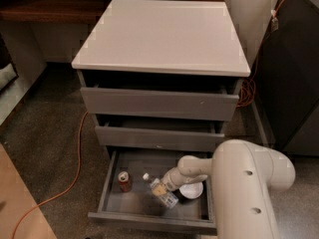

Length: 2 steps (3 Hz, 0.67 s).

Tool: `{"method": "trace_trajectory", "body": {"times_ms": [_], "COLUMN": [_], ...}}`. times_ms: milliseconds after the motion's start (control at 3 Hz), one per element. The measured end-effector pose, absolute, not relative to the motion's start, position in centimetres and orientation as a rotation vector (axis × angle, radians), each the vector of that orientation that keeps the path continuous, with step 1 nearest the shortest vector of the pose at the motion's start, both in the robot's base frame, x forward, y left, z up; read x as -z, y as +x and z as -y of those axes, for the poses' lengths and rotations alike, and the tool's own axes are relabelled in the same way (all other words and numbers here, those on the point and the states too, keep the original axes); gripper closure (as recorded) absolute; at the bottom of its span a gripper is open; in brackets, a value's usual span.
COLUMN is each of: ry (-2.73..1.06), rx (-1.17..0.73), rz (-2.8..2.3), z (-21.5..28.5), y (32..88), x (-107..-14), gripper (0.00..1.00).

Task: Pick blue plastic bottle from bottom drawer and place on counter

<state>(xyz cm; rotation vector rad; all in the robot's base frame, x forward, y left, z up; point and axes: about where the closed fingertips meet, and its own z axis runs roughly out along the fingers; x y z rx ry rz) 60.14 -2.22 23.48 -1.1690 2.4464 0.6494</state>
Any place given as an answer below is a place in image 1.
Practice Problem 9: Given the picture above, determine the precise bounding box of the dark cabinet on right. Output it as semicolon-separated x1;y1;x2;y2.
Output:
255;0;319;156

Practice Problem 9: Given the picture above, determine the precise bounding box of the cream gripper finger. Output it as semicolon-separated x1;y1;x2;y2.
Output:
152;183;167;196

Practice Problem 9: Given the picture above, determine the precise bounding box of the grey top drawer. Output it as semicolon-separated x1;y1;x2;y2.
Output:
81;87;238;121

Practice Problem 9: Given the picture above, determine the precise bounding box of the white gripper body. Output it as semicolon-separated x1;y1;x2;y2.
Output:
161;168;191;191

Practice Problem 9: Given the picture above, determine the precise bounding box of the dark wooden shelf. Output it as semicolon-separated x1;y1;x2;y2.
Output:
0;0;225;26

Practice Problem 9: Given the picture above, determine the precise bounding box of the grey middle drawer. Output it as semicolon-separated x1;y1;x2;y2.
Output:
96;116;224;152

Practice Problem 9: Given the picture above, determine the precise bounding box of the grey drawer cabinet white top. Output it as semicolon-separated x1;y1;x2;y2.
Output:
71;0;251;157

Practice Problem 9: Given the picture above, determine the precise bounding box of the grey bottom drawer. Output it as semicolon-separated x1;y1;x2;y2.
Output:
89;148;216;235

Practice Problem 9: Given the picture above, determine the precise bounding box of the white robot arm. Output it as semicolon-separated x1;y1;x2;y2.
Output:
151;139;295;239

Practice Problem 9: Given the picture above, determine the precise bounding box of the orange extension cable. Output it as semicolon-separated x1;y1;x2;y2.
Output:
11;0;319;239

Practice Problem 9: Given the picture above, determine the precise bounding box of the red soda can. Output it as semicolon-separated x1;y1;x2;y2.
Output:
118;171;132;192

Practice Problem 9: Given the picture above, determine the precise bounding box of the clear plastic water bottle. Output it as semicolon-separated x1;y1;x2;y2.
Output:
143;173;178;209

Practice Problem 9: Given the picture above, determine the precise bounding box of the dark framed object at left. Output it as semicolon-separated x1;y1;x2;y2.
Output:
0;34;18;93

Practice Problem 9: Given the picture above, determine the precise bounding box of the grey drawer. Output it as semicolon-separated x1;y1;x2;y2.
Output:
81;87;238;121
89;148;216;235
96;116;224;152

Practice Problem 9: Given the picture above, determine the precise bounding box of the white round bowl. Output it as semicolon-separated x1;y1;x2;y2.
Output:
179;182;203;199

